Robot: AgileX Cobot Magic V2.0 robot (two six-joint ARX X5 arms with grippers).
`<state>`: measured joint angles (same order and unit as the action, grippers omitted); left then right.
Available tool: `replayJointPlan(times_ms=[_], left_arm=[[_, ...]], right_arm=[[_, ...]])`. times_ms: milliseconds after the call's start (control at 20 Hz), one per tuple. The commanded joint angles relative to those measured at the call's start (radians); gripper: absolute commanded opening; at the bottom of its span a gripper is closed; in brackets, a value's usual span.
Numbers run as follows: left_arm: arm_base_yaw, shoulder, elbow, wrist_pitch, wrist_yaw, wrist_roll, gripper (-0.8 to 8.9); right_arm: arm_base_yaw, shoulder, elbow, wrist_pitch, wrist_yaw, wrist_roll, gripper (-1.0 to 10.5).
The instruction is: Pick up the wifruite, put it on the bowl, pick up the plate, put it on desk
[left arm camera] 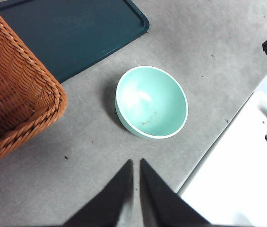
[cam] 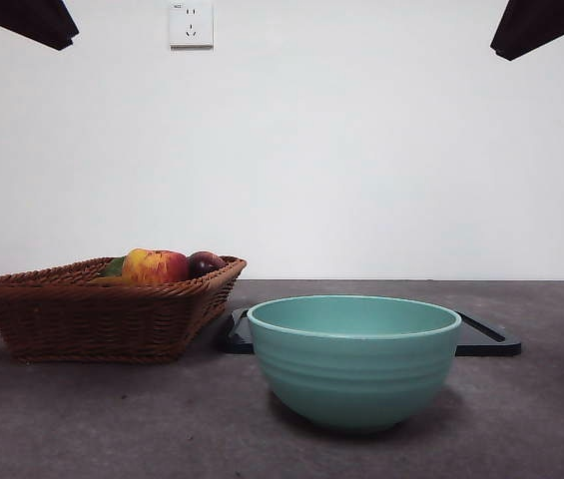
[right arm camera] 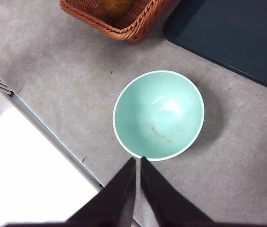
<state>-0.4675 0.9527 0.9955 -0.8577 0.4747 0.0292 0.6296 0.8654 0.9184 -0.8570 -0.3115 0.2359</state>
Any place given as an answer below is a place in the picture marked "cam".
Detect brownish orange round fruit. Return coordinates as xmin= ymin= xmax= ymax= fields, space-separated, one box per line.
xmin=86 ymin=274 xmax=136 ymax=287

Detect teal ribbed bowl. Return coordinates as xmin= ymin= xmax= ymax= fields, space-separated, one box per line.
xmin=246 ymin=293 xmax=463 ymax=434

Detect red yellow apple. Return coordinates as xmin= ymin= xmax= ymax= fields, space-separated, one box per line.
xmin=121 ymin=247 xmax=191 ymax=286

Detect dark red plum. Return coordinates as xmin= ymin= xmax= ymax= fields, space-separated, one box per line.
xmin=187 ymin=250 xmax=227 ymax=280

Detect brown wicker basket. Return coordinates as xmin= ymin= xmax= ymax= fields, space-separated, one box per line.
xmin=0 ymin=254 xmax=248 ymax=364

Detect black rectangular tray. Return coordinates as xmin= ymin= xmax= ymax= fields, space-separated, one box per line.
xmin=214 ymin=307 xmax=522 ymax=357

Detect white wall socket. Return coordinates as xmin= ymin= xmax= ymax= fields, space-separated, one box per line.
xmin=170 ymin=0 xmax=215 ymax=50

